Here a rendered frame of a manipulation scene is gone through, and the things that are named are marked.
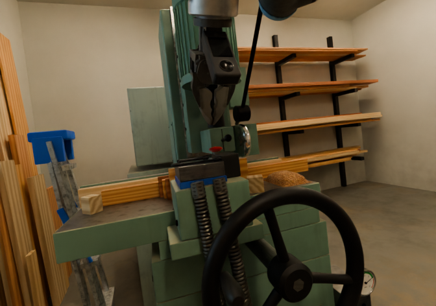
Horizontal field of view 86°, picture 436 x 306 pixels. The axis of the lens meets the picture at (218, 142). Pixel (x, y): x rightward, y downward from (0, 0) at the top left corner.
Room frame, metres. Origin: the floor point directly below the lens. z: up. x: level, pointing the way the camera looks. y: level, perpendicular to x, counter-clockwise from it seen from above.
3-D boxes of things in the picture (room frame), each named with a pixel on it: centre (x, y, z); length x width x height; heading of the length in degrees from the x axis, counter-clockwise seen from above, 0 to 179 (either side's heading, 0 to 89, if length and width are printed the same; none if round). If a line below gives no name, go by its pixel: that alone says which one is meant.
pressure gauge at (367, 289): (0.57, -0.31, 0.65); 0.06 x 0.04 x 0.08; 105
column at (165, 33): (0.98, 0.08, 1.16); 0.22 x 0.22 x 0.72; 15
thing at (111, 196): (0.70, 0.02, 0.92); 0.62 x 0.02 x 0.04; 105
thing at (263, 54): (3.24, -1.10, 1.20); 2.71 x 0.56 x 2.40; 108
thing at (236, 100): (0.95, -0.09, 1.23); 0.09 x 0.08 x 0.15; 15
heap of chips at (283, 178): (0.66, -0.18, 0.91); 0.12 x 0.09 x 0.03; 15
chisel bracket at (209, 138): (0.72, 0.00, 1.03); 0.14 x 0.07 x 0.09; 15
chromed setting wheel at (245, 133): (0.86, -0.09, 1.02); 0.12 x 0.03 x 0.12; 15
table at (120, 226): (0.57, 0.06, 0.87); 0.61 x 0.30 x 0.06; 105
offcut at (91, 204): (0.56, 0.32, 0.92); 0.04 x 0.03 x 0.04; 58
